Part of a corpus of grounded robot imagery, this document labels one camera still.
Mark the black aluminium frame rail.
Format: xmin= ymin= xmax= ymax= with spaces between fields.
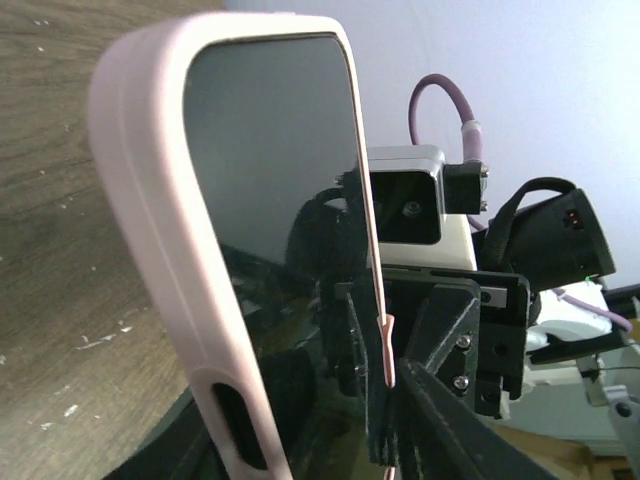
xmin=104 ymin=388 xmax=229 ymax=480

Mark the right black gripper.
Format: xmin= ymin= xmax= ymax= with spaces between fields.
xmin=346 ymin=267 xmax=530 ymax=465

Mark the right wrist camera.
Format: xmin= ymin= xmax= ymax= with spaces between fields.
xmin=367 ymin=145 xmax=488 ymax=245

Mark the bare black phone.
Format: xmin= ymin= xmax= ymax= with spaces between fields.
xmin=183 ymin=34 xmax=377 ymax=479

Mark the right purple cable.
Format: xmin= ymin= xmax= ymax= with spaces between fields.
xmin=408 ymin=73 xmax=634 ymax=334

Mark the pink phone case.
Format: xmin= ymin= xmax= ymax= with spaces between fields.
xmin=87 ymin=12 xmax=388 ymax=479

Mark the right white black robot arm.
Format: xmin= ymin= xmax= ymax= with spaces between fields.
xmin=332 ymin=178 xmax=623 ymax=479

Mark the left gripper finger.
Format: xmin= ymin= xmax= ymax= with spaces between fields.
xmin=394 ymin=360 xmax=555 ymax=480

